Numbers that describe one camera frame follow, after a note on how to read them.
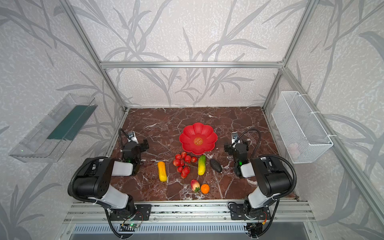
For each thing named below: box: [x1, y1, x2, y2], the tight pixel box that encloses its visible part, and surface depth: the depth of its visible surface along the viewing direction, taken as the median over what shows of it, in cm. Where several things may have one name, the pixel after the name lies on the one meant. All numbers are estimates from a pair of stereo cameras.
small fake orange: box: [200, 183, 210, 195], surface depth 80 cm
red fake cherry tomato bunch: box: [173, 151, 198, 179], surface depth 88 cm
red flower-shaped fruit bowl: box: [179, 122, 218, 155], surface depth 104 cm
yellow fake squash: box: [157, 161, 168, 182], surface depth 86 cm
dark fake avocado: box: [209, 159, 222, 173], surface depth 88 cm
